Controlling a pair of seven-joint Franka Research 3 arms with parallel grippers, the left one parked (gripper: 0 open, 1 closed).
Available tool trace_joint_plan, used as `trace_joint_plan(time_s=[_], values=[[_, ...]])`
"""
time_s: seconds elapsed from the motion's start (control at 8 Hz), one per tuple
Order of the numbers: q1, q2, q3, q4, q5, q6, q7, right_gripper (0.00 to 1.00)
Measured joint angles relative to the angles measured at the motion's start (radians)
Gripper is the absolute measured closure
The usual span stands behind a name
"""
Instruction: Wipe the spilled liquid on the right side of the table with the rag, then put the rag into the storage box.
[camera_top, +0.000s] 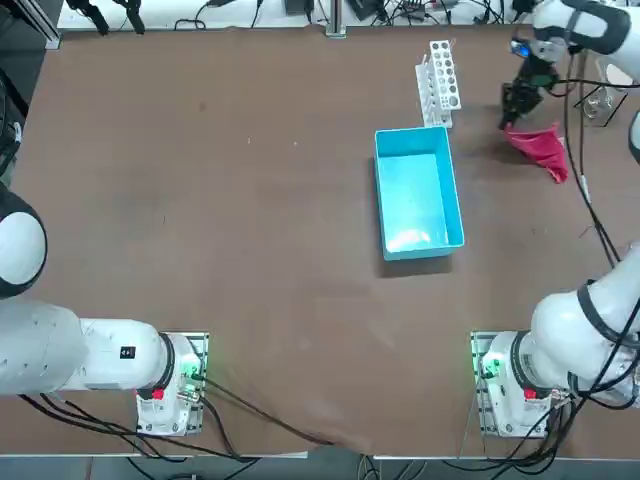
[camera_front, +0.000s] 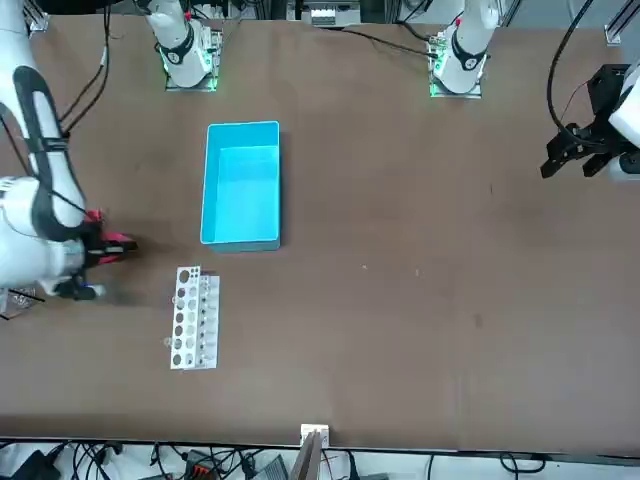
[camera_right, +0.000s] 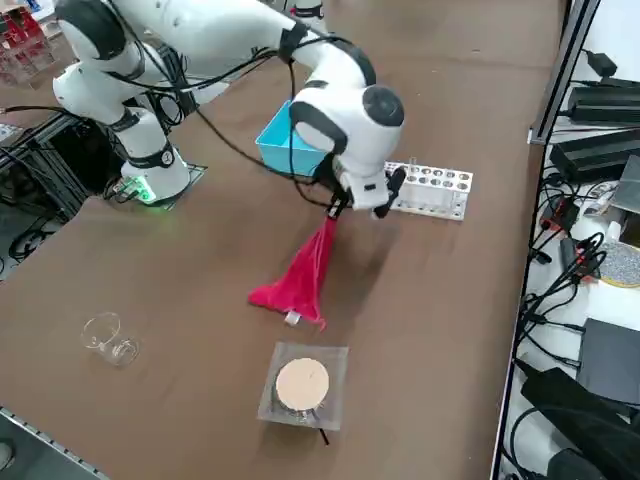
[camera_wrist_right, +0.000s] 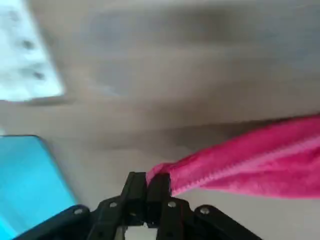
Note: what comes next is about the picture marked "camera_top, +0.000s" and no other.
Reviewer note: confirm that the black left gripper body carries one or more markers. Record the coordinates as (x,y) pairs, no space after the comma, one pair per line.
(9,145)

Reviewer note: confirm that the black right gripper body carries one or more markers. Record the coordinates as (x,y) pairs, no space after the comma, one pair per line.
(537,75)

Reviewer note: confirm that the red cloth rag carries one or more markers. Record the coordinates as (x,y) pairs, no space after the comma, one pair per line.
(542,147)

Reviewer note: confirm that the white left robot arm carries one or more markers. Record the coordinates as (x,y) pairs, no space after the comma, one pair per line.
(110,355)

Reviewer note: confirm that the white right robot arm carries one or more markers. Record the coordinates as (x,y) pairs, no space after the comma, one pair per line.
(560,325)

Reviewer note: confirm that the blue plastic storage box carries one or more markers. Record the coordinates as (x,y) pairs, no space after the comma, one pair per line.
(420,195)

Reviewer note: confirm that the glass alcohol lamp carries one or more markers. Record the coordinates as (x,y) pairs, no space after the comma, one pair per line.
(597,102)

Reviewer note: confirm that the white test tube rack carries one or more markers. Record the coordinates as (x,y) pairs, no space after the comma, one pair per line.
(442,80)

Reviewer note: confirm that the black stand leg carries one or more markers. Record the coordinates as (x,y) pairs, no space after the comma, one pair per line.
(97,15)
(132,15)

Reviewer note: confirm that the aluminium frame post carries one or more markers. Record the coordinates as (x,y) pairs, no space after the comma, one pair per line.
(337,20)

